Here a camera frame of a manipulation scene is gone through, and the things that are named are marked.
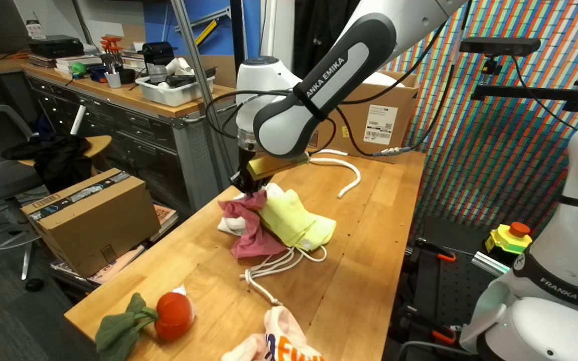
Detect peach shirt with orange print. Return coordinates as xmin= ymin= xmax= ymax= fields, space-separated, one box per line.
xmin=218 ymin=305 xmax=326 ymax=361

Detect colourful patterned backdrop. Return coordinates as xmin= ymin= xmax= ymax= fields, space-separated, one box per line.
xmin=382 ymin=0 xmax=578 ymax=237

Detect orange toy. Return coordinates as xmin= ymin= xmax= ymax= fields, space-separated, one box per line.
xmin=99 ymin=34 xmax=124 ymax=56

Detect black flat box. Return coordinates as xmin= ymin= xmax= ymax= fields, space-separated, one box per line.
xmin=31 ymin=36 xmax=86 ymax=59

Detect white rope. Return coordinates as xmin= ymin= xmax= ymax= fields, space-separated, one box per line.
xmin=305 ymin=147 xmax=365 ymax=200

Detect cardboard box with printed tape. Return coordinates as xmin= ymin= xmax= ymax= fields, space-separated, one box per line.
xmin=21 ymin=166 xmax=162 ymax=279

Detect pink cloth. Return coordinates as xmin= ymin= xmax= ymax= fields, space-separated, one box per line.
xmin=217 ymin=189 xmax=290 ymax=260

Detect black stereo camera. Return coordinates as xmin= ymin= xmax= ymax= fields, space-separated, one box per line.
xmin=457 ymin=36 xmax=545 ymax=77

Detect black orange-handled clamp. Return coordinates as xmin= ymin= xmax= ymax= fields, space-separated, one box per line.
xmin=406 ymin=237 xmax=462 ymax=266
xmin=398 ymin=303 xmax=462 ymax=348

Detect black jacket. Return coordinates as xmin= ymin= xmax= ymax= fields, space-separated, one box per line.
xmin=3 ymin=132 xmax=97 ymax=194

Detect cardboard box with white label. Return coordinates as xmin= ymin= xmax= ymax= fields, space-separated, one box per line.
xmin=307 ymin=68 xmax=421 ymax=166

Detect black vertical pole stand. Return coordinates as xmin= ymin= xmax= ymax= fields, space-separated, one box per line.
xmin=228 ymin=0 xmax=252 ymax=68

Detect black camera boom bar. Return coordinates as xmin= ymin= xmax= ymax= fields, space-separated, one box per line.
xmin=468 ymin=79 xmax=578 ymax=115

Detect red radish plush toy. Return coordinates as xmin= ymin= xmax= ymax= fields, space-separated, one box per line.
xmin=95 ymin=286 xmax=197 ymax=361

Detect yellow emergency stop button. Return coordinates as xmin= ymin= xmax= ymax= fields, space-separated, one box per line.
xmin=483 ymin=219 xmax=536 ymax=258

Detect wooden stool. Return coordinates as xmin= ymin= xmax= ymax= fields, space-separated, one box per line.
xmin=17 ymin=132 xmax=115 ymax=168

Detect silver metal pole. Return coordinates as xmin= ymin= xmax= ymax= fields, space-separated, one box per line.
xmin=167 ymin=0 xmax=235 ymax=189

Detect yellow-green cloth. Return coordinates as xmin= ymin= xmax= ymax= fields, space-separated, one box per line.
xmin=257 ymin=189 xmax=339 ymax=253

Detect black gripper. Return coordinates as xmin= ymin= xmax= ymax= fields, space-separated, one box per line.
xmin=231 ymin=157 xmax=271 ymax=203

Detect wooden workbench with grey drawers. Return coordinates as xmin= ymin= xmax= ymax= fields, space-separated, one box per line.
xmin=0 ymin=48 xmax=246 ymax=217

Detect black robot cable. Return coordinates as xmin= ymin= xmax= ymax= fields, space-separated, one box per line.
xmin=204 ymin=17 xmax=466 ymax=158

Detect white plastic bin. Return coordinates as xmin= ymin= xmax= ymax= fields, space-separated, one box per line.
xmin=135 ymin=68 xmax=217 ymax=108

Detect white drawstring cord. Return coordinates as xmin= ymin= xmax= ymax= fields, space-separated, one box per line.
xmin=240 ymin=243 xmax=332 ymax=308

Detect yellow wrist camera mount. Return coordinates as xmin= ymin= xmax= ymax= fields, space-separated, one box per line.
xmin=247 ymin=151 xmax=307 ymax=183

